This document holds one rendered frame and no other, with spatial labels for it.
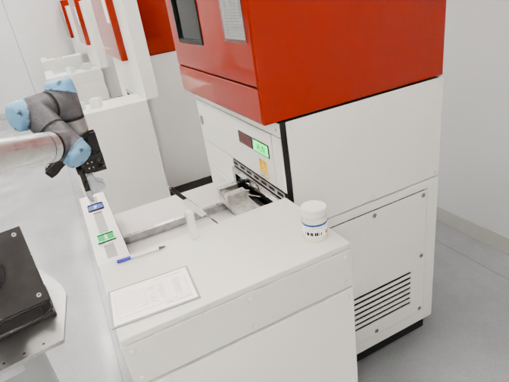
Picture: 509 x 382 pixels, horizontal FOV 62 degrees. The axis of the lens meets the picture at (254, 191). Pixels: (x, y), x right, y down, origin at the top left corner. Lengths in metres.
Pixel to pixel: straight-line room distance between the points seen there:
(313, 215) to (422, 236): 0.90
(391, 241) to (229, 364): 0.93
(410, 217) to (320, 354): 0.76
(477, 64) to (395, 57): 1.15
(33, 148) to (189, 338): 0.56
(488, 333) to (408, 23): 1.48
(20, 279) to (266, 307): 0.73
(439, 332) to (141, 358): 1.61
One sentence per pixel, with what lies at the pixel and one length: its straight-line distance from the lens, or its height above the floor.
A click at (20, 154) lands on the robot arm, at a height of 1.36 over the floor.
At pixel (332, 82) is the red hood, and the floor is 1.30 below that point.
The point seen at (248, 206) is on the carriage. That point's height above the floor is 0.88.
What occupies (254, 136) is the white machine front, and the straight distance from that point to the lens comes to 1.53.
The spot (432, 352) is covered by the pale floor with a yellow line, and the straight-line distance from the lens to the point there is 2.24.
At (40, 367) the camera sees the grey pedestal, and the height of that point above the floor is 0.64.
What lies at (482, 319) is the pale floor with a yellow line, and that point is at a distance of 2.44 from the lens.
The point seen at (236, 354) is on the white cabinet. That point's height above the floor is 0.78.
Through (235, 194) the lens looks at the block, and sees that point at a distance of 1.64.
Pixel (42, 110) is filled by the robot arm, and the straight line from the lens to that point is 1.20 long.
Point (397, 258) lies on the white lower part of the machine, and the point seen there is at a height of 0.50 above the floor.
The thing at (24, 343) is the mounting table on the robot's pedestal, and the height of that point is 0.82.
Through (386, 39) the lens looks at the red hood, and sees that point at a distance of 1.54.
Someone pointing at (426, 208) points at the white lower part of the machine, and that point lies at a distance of 1.90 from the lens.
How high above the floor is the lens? 1.61
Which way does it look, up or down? 26 degrees down
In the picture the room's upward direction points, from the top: 9 degrees counter-clockwise
